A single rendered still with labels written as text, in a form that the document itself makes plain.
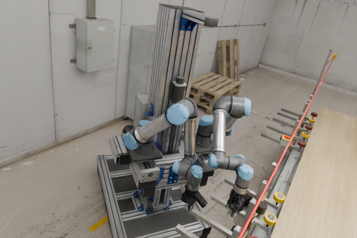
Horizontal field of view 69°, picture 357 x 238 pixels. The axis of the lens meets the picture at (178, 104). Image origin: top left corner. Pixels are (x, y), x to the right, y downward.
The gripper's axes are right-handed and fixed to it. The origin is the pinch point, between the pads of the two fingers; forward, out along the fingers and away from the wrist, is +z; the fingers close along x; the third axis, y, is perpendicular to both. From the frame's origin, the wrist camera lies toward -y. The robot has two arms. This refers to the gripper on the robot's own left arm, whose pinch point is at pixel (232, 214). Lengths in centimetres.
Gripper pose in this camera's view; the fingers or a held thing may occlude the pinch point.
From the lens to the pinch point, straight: 167.9
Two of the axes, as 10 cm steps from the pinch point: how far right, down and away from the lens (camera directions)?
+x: 8.2, 3.5, -4.5
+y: -5.5, 2.7, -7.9
